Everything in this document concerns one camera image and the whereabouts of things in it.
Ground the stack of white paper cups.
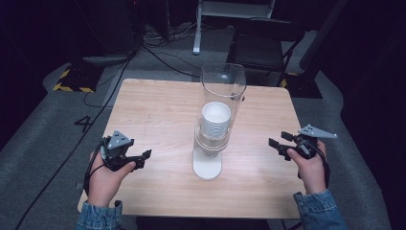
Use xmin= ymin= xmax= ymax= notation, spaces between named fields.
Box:
xmin=199 ymin=101 xmax=233 ymax=142

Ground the long black floor cable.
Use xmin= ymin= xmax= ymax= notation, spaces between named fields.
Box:
xmin=13 ymin=56 xmax=135 ymax=230

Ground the dark equipment cabinet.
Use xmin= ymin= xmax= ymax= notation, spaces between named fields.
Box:
xmin=71 ymin=0 xmax=140 ymax=66

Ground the person's right hand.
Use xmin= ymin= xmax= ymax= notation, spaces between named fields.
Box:
xmin=285 ymin=140 xmax=328 ymax=196

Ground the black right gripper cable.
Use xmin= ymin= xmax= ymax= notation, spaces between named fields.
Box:
xmin=297 ymin=142 xmax=331 ymax=190

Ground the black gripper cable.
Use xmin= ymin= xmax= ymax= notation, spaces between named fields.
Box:
xmin=82 ymin=145 xmax=107 ymax=196
xmin=297 ymin=142 xmax=331 ymax=190

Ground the clear cup dispenser white base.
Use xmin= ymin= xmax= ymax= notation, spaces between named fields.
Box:
xmin=192 ymin=62 xmax=248 ymax=182

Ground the black yellow-striped base plate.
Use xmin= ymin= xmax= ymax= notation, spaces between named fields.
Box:
xmin=279 ymin=72 xmax=324 ymax=100
xmin=52 ymin=64 xmax=103 ymax=94

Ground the person's left hand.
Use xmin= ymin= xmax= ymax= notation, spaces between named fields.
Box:
xmin=86 ymin=149 xmax=137 ymax=209

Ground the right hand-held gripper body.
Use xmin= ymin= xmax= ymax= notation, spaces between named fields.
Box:
xmin=291 ymin=124 xmax=338 ymax=161

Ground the black folding chair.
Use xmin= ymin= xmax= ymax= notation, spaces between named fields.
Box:
xmin=225 ymin=17 xmax=306 ymax=88

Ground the white metal stand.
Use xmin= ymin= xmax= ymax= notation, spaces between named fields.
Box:
xmin=192 ymin=0 xmax=277 ymax=56

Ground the black slanted pole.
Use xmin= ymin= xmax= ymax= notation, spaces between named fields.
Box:
xmin=298 ymin=0 xmax=350 ymax=72

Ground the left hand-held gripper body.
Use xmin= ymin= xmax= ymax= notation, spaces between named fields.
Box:
xmin=101 ymin=128 xmax=136 ymax=172

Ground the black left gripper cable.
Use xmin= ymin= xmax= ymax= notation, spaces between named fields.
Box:
xmin=82 ymin=145 xmax=107 ymax=196

